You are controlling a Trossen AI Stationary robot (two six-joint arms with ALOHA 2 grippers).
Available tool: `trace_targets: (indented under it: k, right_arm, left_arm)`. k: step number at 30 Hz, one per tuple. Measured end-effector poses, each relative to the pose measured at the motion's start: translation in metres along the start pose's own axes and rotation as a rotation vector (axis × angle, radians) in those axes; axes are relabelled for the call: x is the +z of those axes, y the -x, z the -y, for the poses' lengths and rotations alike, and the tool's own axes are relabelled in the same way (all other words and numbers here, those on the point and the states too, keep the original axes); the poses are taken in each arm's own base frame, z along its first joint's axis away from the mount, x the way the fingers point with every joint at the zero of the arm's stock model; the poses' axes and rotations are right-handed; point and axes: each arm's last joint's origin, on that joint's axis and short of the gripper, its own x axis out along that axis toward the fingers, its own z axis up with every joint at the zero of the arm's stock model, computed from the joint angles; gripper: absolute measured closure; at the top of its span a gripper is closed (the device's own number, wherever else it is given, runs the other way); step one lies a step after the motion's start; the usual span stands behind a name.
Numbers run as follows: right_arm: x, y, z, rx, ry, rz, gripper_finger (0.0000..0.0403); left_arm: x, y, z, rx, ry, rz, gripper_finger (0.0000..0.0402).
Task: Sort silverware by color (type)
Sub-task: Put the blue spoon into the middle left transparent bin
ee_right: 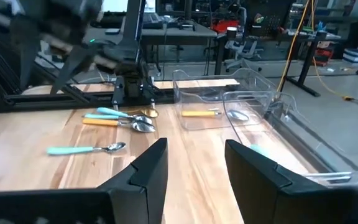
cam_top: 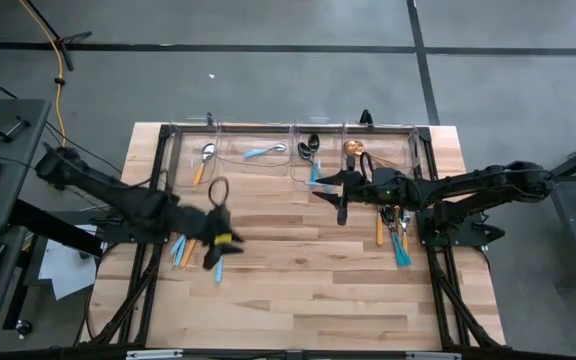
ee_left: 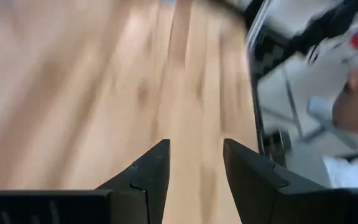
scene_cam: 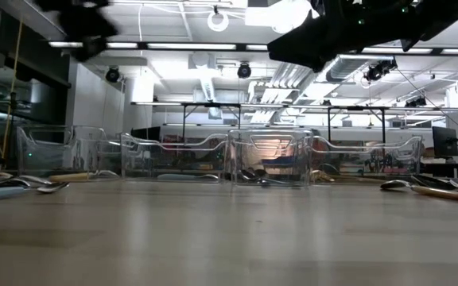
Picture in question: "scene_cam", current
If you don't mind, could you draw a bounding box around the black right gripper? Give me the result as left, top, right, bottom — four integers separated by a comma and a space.
266, 0, 425, 75

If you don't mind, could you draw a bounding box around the orange handled silver spoon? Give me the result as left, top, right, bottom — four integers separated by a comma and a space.
379, 179, 458, 203
48, 171, 121, 184

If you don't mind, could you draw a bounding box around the teal handled black cutlery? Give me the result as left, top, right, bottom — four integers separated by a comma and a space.
411, 174, 458, 191

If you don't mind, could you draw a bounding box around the black beam with light strips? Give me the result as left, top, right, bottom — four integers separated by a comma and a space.
48, 41, 458, 56

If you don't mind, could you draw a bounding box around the clear plastic bin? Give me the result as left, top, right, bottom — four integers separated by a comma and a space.
16, 125, 113, 180
311, 134, 424, 184
120, 132, 231, 183
227, 128, 315, 187

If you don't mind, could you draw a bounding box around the black computer monitor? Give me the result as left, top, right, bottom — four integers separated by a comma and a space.
130, 126, 162, 143
431, 126, 458, 159

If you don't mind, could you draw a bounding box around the dark desk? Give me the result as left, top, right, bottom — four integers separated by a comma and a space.
419, 160, 458, 180

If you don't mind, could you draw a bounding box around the black table frame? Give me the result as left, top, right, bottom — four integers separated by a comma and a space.
326, 105, 389, 143
180, 102, 243, 140

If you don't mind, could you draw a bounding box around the white ring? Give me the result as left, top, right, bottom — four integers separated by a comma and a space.
207, 10, 230, 33

